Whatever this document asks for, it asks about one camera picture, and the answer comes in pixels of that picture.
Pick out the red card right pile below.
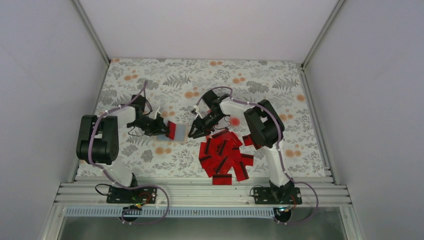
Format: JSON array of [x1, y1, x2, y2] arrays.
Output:
[[242, 134, 261, 150]]

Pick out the red card on rail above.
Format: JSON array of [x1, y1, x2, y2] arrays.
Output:
[[212, 174, 232, 185]]

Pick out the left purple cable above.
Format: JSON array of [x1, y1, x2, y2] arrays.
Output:
[[87, 80, 170, 226]]

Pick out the red card left pile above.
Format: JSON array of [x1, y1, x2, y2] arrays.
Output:
[[198, 152, 219, 178]]

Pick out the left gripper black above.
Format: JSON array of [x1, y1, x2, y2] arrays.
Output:
[[128, 115, 170, 136]]

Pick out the purple cable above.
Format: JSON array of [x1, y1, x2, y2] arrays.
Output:
[[87, 80, 170, 226], [196, 86, 320, 227]]

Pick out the red card pile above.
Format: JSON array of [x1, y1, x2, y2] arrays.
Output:
[[198, 152, 219, 178], [199, 129, 243, 165], [242, 134, 261, 150]]

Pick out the floral patterned table mat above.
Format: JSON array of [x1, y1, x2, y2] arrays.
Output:
[[96, 58, 325, 178]]

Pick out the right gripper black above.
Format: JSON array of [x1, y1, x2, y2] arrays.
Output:
[[189, 111, 225, 139]]

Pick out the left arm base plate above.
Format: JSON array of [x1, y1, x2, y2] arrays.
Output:
[[106, 186, 158, 205]]

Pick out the clear card red dot right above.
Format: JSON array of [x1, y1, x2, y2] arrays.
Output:
[[229, 116, 241, 127]]

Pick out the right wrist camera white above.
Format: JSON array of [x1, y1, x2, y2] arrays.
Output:
[[191, 104, 203, 119]]

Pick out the red card centre pile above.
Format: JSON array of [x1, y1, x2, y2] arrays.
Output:
[[199, 129, 243, 165]]

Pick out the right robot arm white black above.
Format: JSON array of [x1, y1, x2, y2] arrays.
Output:
[[188, 89, 295, 204]]

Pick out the aluminium rail frame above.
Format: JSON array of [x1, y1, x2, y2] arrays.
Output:
[[54, 176, 352, 207]]

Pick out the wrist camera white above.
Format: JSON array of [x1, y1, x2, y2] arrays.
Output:
[[191, 104, 203, 119], [154, 107, 163, 120]]

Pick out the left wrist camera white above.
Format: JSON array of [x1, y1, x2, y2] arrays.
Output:
[[154, 107, 163, 120]]

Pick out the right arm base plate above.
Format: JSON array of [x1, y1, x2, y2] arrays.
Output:
[[249, 185, 303, 205]]

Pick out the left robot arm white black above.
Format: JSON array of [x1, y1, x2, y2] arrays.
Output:
[[76, 95, 176, 203]]

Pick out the red card lower right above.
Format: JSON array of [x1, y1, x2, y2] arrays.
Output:
[[232, 153, 254, 182]]

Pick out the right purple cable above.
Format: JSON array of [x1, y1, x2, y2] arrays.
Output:
[[196, 86, 320, 227]]

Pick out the beige card holder wallet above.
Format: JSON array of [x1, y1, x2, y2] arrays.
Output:
[[153, 123, 189, 143]]

